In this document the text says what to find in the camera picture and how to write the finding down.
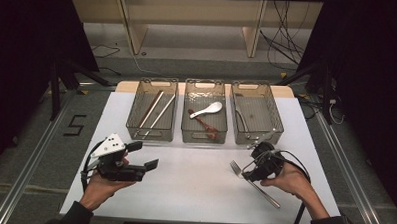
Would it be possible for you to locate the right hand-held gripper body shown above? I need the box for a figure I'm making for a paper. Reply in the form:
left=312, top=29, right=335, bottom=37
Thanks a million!
left=245, top=128, right=287, bottom=184

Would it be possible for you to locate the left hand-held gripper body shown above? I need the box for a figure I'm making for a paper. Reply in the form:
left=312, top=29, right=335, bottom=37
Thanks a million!
left=83, top=131, right=149, bottom=184

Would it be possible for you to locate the silver fork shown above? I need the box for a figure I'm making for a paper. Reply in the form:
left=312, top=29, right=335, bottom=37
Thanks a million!
left=228, top=159, right=283, bottom=210

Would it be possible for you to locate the brown chopstick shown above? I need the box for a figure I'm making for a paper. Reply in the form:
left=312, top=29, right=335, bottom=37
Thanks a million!
left=136, top=89, right=164, bottom=130

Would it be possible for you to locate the white chopstick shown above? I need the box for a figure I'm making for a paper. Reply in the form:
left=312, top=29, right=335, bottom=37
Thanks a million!
left=139, top=89, right=165, bottom=130
left=141, top=93, right=177, bottom=141

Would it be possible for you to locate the clear grey plastic bin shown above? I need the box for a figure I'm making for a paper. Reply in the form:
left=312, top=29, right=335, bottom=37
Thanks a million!
left=228, top=80, right=287, bottom=147
left=124, top=76, right=180, bottom=143
left=180, top=77, right=231, bottom=145

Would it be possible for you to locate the silver table knife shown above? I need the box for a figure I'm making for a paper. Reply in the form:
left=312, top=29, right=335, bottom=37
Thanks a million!
left=234, top=106, right=255, bottom=139

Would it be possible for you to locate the brown wooden spoon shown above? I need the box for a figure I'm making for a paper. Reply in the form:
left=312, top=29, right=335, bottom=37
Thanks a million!
left=186, top=108, right=221, bottom=141

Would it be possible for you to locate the white ceramic spoon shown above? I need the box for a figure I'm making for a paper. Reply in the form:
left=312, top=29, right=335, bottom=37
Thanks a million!
left=189, top=100, right=224, bottom=121

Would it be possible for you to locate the person's left hand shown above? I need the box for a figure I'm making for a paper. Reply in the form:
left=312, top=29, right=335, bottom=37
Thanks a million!
left=79, top=150, right=136, bottom=214

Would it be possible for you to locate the person's right hand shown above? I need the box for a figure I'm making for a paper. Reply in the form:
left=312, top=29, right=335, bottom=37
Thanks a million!
left=259, top=160, right=314, bottom=200

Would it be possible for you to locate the white table sheet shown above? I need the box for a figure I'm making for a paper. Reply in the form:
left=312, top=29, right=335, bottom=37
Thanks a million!
left=60, top=88, right=350, bottom=224

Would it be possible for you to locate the black tripod stand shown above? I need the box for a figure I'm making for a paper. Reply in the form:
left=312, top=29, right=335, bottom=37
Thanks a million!
left=274, top=61, right=336, bottom=126
left=47, top=58, right=112, bottom=123

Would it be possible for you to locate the black curtain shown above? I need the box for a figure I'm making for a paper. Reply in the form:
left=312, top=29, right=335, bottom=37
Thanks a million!
left=292, top=0, right=397, bottom=210
left=0, top=0, right=103, bottom=179

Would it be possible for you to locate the beige wooden desk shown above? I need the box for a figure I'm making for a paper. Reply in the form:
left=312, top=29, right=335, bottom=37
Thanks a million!
left=67, top=0, right=324, bottom=62

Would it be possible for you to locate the white floor cable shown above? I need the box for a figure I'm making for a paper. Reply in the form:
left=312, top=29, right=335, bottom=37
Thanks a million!
left=129, top=51, right=170, bottom=78

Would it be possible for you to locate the aluminium floor rail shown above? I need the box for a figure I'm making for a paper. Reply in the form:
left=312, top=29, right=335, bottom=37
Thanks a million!
left=311, top=110, right=393, bottom=224
left=0, top=98, right=75, bottom=224

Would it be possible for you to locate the white plug with cable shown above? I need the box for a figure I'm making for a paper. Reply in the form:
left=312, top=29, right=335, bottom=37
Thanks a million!
left=327, top=98, right=346, bottom=125

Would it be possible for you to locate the black floor cable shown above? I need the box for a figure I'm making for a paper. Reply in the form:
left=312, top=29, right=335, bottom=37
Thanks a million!
left=88, top=42, right=123, bottom=76

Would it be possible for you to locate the bundle of black cables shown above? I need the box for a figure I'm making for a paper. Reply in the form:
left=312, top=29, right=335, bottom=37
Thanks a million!
left=257, top=0, right=311, bottom=72

